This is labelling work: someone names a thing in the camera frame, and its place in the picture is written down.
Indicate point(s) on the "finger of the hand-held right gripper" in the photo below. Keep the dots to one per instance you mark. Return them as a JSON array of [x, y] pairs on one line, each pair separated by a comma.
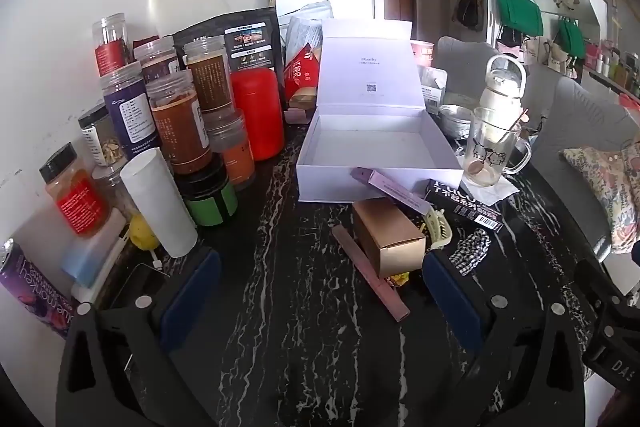
[[595, 284]]

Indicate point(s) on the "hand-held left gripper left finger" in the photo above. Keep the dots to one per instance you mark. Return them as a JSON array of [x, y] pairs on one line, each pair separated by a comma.
[[192, 292]]

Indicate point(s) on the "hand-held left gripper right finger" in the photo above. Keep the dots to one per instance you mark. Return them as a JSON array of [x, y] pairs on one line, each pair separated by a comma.
[[450, 297]]

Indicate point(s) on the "black white gingham scrunchie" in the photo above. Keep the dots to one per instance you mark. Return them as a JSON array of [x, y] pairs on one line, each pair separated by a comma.
[[470, 252]]

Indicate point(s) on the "cream hair clip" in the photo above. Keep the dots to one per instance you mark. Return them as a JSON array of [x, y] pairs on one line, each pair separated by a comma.
[[439, 227]]

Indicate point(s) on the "dusty pink lipstick tube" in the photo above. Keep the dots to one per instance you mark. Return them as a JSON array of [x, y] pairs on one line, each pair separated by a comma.
[[372, 279]]

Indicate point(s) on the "gold cardboard box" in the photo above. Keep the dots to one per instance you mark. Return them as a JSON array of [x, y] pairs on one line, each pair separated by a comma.
[[390, 232]]

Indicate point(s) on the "black lip gloss box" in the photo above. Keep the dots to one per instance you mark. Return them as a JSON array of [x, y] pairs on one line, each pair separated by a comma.
[[465, 204]]

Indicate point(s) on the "purple slim box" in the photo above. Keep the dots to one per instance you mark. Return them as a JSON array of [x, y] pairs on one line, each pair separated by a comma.
[[395, 189]]

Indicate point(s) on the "white gift box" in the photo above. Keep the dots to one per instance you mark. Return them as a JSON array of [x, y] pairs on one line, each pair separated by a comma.
[[370, 147]]

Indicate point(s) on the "yellow lemon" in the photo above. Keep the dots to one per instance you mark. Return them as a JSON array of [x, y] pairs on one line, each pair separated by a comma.
[[142, 232]]

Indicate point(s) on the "black jar green label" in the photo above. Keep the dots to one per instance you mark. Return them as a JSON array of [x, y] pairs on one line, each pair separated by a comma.
[[210, 202]]

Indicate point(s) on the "white cylinder cup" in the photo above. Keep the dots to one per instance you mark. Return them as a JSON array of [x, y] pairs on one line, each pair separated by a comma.
[[157, 202]]

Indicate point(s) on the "blue white block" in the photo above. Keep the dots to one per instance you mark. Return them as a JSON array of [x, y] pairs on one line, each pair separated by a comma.
[[92, 252]]

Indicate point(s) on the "floral cushion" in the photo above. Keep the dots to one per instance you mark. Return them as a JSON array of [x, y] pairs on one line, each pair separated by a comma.
[[605, 177]]

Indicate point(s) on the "white paper napkin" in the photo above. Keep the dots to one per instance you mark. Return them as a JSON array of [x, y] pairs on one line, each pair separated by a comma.
[[495, 194]]

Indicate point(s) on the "metal spoon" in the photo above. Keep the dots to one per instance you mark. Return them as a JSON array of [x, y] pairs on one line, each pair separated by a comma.
[[477, 168]]

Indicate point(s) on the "small orange jar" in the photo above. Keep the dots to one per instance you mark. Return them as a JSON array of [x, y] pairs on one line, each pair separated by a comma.
[[232, 152]]

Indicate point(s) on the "spice bottle red label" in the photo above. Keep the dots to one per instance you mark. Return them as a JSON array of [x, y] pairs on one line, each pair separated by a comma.
[[77, 199]]

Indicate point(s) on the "cartoon print glass mug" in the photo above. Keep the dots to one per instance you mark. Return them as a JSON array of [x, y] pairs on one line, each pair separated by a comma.
[[492, 147]]

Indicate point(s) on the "purple drink can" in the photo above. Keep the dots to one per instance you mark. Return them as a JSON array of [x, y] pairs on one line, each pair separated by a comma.
[[32, 292]]

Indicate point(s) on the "grey sofa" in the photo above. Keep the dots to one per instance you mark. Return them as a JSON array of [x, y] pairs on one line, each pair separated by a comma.
[[580, 122]]

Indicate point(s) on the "jar of orange powder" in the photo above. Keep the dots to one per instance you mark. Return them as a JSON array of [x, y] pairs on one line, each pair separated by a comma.
[[180, 127]]

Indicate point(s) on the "metal bowl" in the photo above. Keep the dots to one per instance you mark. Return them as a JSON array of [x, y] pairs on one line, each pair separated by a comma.
[[457, 119]]

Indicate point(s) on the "nut jar black lid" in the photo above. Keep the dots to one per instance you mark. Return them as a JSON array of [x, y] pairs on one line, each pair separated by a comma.
[[102, 137]]

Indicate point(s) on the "clear jar purple label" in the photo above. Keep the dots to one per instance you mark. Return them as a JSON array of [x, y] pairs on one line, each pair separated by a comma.
[[131, 112]]

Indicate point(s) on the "red canister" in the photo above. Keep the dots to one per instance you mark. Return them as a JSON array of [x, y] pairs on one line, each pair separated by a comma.
[[257, 112]]

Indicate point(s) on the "white tissue packet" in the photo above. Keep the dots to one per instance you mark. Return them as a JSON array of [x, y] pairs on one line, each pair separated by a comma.
[[432, 89]]

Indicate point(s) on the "white water bottle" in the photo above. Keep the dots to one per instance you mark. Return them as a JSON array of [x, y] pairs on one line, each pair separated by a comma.
[[502, 94]]

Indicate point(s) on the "tall jar brown label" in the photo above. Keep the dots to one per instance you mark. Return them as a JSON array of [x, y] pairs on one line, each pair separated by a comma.
[[210, 77]]

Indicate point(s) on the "brown snack box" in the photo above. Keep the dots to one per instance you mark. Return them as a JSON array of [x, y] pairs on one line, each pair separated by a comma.
[[302, 104]]

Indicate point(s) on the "row of small bottles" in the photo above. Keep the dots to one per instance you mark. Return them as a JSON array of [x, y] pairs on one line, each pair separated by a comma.
[[615, 67]]

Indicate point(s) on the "dark brown jar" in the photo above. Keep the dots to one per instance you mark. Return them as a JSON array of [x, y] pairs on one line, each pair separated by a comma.
[[157, 59]]

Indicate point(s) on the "grey chair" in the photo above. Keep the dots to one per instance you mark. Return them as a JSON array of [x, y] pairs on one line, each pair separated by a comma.
[[465, 62]]

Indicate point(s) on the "red snack bag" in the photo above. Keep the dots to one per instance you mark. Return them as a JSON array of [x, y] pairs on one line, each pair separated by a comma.
[[302, 74]]

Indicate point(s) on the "green tote bag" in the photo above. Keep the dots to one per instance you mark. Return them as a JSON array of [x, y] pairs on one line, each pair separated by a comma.
[[520, 14], [571, 39]]

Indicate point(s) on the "pink paper cup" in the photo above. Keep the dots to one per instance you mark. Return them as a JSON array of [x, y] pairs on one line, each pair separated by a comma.
[[422, 52]]

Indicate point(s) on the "clear jar red label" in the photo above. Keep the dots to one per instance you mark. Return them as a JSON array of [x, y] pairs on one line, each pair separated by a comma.
[[111, 49]]

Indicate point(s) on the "black coffee bag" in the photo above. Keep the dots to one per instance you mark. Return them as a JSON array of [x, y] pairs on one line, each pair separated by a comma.
[[250, 37]]

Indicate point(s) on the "grey striped bag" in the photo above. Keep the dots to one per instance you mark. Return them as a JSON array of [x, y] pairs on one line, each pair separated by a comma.
[[302, 32]]

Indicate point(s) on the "black hanging bag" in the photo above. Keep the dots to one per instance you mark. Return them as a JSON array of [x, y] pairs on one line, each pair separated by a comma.
[[469, 4]]

